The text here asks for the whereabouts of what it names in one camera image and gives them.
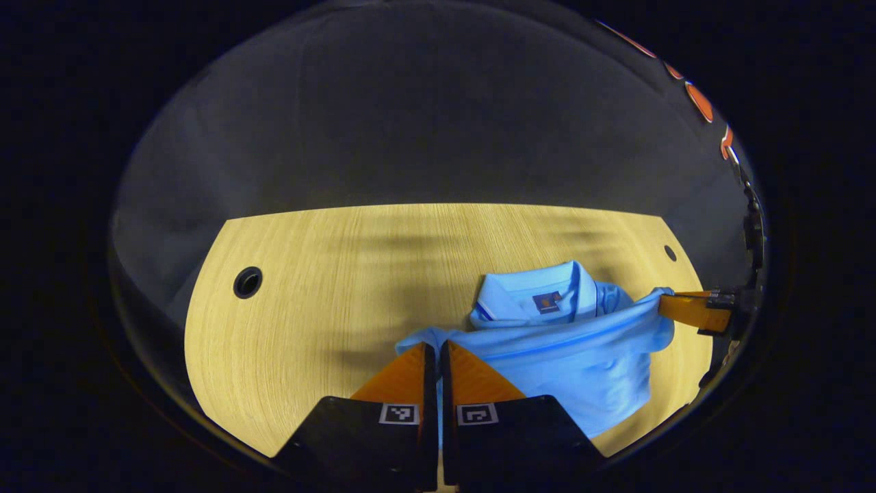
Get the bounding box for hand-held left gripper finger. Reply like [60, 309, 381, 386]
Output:
[440, 340, 606, 490]
[274, 342, 439, 492]

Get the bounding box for light blue T-shirt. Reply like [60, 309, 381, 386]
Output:
[396, 260, 676, 453]

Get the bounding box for black backdrop cloth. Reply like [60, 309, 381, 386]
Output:
[109, 3, 767, 412]

